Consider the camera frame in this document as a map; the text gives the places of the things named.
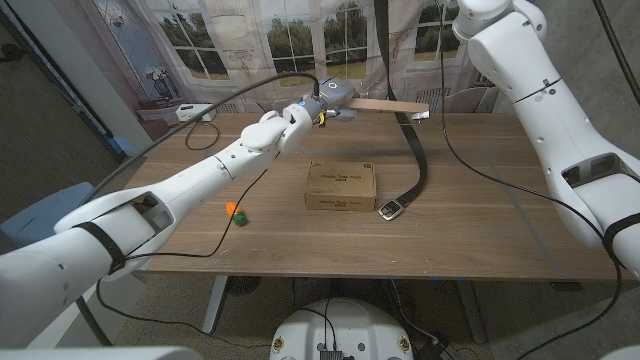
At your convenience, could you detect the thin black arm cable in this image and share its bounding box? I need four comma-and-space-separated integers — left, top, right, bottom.
94, 167, 274, 350
435, 0, 624, 360

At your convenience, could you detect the black belt with silver buckle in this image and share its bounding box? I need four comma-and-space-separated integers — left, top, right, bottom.
373, 0, 430, 222

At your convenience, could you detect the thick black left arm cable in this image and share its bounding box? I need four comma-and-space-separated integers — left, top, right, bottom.
74, 72, 321, 347

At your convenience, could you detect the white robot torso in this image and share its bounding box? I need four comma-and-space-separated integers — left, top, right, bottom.
269, 298, 415, 360

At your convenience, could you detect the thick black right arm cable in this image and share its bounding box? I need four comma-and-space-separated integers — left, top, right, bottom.
592, 0, 640, 107

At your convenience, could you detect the wooden hanger with metal hook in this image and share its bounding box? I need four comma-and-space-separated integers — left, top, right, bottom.
344, 97, 431, 122

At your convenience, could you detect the black torso cable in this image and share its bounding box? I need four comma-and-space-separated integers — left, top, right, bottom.
299, 298, 339, 352

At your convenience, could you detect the white table leg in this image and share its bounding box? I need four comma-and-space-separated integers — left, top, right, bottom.
201, 274, 230, 336

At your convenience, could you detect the thin black power box cable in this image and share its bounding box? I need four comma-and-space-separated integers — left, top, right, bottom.
184, 118, 221, 152

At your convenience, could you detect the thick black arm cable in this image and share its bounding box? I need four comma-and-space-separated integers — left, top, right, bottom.
74, 72, 321, 347
592, 0, 640, 107

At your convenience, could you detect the blue plastic stool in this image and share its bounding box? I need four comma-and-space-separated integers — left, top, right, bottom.
0, 182, 96, 246

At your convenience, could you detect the black power adapter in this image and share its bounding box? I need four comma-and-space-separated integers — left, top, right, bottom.
417, 342, 459, 360

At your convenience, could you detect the orange and green toy carrot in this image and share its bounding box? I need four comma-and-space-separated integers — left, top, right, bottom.
225, 201, 250, 228

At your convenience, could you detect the printed window backdrop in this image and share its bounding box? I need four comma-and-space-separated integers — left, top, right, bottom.
49, 0, 534, 146

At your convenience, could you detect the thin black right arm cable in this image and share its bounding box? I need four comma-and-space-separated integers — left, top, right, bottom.
435, 0, 624, 360

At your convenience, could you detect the white power box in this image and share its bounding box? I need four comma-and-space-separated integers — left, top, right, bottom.
175, 103, 218, 123

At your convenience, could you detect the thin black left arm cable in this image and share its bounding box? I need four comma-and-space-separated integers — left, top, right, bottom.
94, 167, 274, 350

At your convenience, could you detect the grey table leg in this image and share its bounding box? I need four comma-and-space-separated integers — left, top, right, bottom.
452, 278, 486, 345

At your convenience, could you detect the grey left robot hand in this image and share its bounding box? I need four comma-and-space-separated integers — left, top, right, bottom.
299, 76, 359, 126

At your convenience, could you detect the white robot shoulder cover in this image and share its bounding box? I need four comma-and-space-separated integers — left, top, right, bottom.
0, 346, 202, 360

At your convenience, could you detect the brown cardboard packing box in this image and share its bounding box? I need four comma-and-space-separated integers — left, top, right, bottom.
304, 160, 378, 212

